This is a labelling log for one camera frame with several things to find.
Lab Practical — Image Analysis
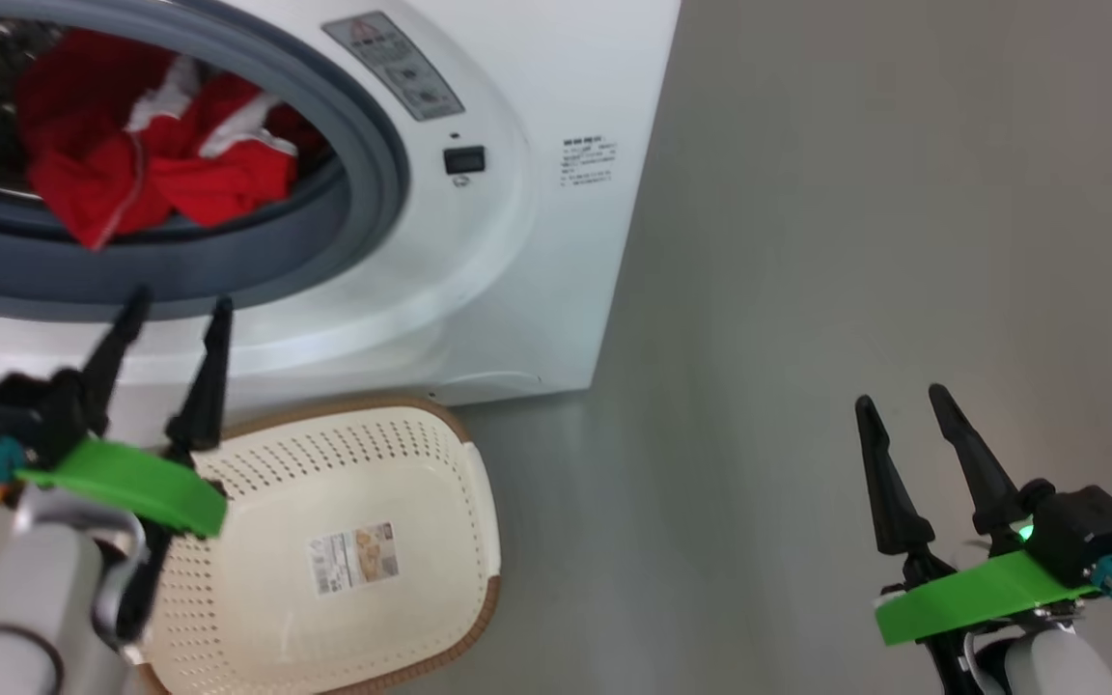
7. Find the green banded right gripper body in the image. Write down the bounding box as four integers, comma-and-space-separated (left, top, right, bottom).
875, 550, 1102, 648

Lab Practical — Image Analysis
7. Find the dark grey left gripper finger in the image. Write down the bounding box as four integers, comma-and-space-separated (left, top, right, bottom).
83, 287, 152, 435
165, 296, 235, 455

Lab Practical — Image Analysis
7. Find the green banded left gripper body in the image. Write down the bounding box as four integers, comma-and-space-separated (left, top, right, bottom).
15, 436, 229, 643

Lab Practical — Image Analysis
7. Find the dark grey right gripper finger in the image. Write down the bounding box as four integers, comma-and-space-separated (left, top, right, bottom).
928, 383, 1025, 537
855, 396, 935, 556

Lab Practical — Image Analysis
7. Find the red and white garment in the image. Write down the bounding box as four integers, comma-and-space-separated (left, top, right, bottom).
15, 27, 325, 252

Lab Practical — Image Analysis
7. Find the cream plastic laundry basket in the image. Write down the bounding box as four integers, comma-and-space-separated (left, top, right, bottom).
136, 396, 502, 695

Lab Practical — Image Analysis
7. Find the printed label sticker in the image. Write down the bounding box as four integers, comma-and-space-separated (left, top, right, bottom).
308, 522, 400, 597

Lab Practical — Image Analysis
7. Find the white washing machine body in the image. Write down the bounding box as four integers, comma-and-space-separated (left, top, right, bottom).
0, 0, 682, 426

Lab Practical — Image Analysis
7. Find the grey warning label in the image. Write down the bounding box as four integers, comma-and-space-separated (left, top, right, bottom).
321, 12, 466, 123

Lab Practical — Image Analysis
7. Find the small printed text label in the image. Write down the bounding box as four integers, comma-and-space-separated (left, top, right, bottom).
561, 137, 618, 187

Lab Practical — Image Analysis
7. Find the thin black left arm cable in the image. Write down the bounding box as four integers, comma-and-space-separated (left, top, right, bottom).
0, 623, 65, 695

